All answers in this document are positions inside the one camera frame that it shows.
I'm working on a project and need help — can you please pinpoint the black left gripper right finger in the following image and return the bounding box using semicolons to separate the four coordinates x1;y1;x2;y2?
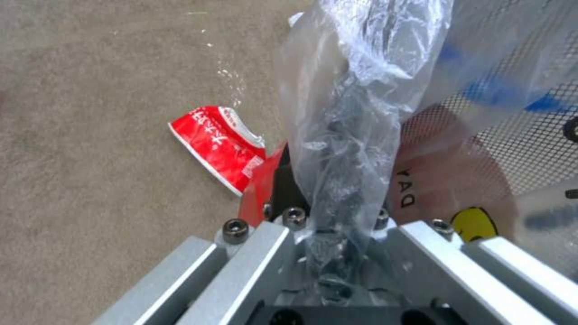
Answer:
373;208;578;325

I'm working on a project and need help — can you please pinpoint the blue and white wrapper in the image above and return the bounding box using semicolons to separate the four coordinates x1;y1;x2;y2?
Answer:
442;44;578;114

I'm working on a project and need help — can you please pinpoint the pink round printed packaging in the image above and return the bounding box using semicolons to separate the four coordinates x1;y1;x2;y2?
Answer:
391;104;514;237

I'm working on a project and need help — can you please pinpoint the red plastic wrapper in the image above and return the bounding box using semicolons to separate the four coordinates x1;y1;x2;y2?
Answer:
238;141;290;228

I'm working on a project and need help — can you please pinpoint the crushed red paper cup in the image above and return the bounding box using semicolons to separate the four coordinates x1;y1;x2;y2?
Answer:
167;105;267;197

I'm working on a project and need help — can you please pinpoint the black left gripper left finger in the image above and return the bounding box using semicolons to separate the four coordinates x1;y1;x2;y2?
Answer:
89;162;313;325

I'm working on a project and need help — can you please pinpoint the clear plastic bin liner bag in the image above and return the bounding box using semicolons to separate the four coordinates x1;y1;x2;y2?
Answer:
273;0;578;305

